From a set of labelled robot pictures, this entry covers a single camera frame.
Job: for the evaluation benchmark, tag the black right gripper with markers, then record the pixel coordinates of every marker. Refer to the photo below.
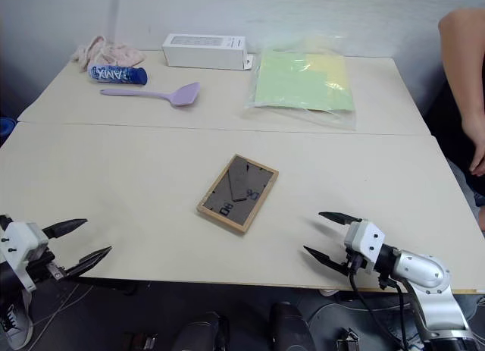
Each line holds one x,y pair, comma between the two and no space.
353,265

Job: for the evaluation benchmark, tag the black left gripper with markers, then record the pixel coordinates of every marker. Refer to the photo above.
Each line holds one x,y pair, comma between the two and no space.
43,265

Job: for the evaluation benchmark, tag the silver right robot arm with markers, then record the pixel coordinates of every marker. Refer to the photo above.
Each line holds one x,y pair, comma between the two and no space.
424,271

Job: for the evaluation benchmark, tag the person's hand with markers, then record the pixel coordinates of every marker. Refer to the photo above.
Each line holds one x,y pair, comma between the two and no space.
479,155

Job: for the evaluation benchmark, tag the dark rounded shape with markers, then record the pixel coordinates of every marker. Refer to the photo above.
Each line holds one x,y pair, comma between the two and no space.
290,328
202,332

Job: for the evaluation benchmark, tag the white sneaker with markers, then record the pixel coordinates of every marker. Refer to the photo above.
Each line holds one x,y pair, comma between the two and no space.
15,324

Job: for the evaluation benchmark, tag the blue round object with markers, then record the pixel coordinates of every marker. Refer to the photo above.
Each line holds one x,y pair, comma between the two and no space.
7,127

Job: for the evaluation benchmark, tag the person's dark clothing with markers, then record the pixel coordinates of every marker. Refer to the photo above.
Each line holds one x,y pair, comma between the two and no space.
451,138

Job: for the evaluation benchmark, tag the plastic bag with coloured paper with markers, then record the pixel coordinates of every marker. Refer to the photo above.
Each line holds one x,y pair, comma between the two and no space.
299,82

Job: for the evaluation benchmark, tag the blue printed can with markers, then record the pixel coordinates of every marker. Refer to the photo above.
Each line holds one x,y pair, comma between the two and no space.
117,75

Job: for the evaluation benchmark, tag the purple silicone spatula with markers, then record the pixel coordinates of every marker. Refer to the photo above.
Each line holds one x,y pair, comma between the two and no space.
182,95

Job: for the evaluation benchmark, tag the pink crumpled cloth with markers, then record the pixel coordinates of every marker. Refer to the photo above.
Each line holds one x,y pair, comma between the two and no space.
113,52

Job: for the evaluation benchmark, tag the white cardboard box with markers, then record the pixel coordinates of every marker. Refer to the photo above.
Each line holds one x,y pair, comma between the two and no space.
201,53

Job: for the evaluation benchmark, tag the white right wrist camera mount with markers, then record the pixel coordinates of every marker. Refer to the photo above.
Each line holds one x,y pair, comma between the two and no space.
363,241

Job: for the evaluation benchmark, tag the wooden picture frame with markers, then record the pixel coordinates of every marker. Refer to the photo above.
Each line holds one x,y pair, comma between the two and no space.
236,195

